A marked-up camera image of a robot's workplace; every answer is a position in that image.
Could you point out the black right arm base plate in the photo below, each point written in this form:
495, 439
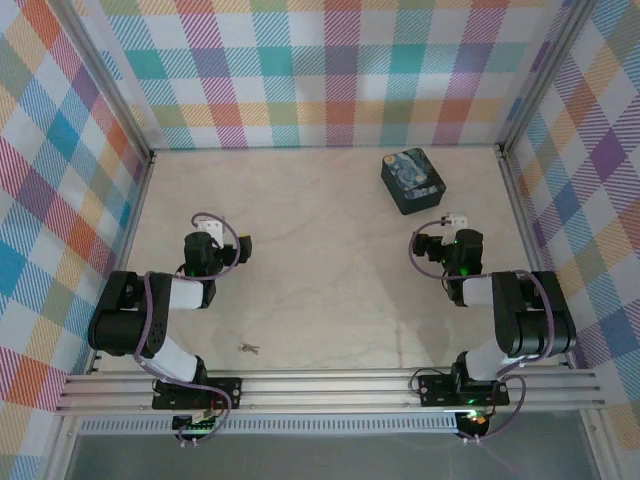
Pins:
435, 390

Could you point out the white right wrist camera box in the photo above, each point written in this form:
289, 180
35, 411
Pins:
456, 219

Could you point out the controller circuit board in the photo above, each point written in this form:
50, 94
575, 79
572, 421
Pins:
197, 424
474, 424

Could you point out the aluminium side rail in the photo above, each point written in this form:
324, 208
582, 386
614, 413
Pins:
127, 250
530, 240

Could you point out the aluminium frame post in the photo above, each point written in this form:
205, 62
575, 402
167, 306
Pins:
545, 75
100, 75

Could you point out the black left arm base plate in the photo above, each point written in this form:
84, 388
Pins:
225, 392

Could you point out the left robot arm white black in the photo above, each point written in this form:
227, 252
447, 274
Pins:
175, 292

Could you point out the left controller circuit board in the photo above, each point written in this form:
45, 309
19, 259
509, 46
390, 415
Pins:
197, 424

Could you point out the right controller circuit board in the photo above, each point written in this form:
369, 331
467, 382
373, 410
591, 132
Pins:
474, 424

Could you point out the silver key bunch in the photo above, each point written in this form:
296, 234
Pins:
249, 348

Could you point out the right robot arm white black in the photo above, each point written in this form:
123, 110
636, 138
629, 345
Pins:
480, 292

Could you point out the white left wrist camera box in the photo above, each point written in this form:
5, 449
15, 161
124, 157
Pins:
210, 226

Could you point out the black box starry night print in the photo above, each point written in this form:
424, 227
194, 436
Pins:
412, 180

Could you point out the aluminium mounting rail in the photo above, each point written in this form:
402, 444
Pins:
325, 387

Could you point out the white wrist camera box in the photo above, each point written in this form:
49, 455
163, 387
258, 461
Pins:
210, 226
456, 219

